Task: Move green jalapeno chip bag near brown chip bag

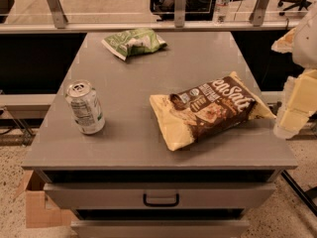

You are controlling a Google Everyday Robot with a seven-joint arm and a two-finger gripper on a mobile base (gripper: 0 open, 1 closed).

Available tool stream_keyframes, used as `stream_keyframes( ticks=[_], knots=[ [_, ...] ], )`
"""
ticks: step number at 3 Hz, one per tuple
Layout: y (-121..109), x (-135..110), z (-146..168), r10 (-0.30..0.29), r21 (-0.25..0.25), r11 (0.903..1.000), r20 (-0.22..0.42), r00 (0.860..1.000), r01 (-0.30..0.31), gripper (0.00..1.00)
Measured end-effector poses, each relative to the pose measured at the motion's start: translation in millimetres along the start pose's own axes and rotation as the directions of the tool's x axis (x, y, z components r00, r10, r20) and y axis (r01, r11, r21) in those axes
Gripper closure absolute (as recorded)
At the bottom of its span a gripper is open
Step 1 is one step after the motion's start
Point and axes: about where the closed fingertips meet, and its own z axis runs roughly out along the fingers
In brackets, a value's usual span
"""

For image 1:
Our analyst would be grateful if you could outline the black rolling chair base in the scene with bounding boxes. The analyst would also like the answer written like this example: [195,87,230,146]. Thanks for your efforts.
[277,0,311,16]

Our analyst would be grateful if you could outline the metal railing with posts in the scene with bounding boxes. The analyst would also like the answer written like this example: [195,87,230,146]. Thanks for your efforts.
[0,0,308,33]

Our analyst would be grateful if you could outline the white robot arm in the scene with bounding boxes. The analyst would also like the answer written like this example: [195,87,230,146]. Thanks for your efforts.
[271,4,317,139]

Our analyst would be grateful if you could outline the cardboard box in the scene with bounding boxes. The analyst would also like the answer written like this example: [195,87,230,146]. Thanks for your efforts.
[14,171,76,228]

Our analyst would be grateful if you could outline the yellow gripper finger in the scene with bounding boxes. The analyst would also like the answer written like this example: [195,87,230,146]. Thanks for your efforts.
[271,28,296,54]
[273,69,317,139]

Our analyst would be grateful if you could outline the grey drawer cabinet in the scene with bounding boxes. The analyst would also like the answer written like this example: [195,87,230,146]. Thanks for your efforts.
[24,32,296,238]

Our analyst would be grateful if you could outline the brown and yellow chip bag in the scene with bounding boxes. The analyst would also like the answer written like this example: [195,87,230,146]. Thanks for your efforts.
[150,71,275,151]

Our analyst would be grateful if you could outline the black drawer handle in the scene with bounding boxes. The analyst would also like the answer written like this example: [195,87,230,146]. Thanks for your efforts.
[143,193,179,207]

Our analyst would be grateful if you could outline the clear water bottle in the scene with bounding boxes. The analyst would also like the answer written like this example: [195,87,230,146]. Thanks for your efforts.
[213,0,230,24]

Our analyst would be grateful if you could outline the white soda can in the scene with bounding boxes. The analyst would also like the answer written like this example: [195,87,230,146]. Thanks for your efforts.
[65,80,105,135]

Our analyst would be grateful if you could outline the green jalapeno chip bag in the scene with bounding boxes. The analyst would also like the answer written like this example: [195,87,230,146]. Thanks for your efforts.
[102,28,167,60]

